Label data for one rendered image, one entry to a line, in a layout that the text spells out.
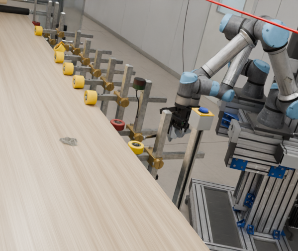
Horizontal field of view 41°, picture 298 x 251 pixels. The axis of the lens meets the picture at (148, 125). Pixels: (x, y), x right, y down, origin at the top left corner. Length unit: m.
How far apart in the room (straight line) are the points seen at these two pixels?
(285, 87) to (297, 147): 0.42
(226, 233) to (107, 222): 1.47
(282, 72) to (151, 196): 0.90
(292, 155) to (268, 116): 0.24
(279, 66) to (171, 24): 4.97
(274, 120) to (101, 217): 1.20
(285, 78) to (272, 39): 0.23
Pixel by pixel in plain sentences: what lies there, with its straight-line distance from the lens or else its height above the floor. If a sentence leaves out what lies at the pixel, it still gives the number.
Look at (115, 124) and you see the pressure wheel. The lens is 2.11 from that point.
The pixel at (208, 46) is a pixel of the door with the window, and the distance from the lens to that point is 6.05.
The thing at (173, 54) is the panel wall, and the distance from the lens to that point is 6.75.
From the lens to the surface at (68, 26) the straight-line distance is 4.52.
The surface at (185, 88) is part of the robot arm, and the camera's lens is 1.88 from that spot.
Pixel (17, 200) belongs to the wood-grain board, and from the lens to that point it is 1.46.
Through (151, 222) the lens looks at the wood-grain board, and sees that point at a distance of 1.45.
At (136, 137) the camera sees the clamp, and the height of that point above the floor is 0.86.
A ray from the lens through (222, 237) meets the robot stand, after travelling 2.72.
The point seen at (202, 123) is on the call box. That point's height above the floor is 1.18.
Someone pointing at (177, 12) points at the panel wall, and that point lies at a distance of 6.79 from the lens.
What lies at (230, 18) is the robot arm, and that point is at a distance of 2.42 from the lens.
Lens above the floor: 1.75
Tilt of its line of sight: 23 degrees down
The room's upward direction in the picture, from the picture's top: 13 degrees clockwise
